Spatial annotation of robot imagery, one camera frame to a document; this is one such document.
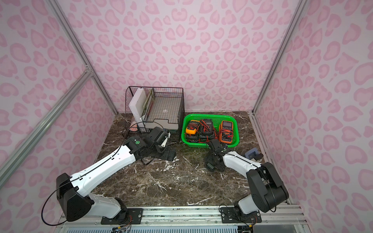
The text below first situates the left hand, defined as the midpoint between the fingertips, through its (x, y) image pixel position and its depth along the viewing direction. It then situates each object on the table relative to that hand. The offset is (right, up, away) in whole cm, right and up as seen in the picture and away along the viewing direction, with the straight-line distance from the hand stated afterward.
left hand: (170, 151), depth 77 cm
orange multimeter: (+34, +9, +18) cm, 40 cm away
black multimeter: (+1, +1, -10) cm, 10 cm away
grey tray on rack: (-8, +22, +27) cm, 36 cm away
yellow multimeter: (+13, +13, +18) cm, 26 cm away
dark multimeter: (+12, +5, +18) cm, 23 cm away
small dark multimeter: (+22, -11, +10) cm, 27 cm away
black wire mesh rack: (-17, +25, +19) cm, 36 cm away
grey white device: (+51, -5, +16) cm, 53 cm away
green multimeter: (+20, +11, +14) cm, 27 cm away
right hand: (+23, -9, +14) cm, 28 cm away
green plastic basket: (+34, +19, +36) cm, 53 cm away
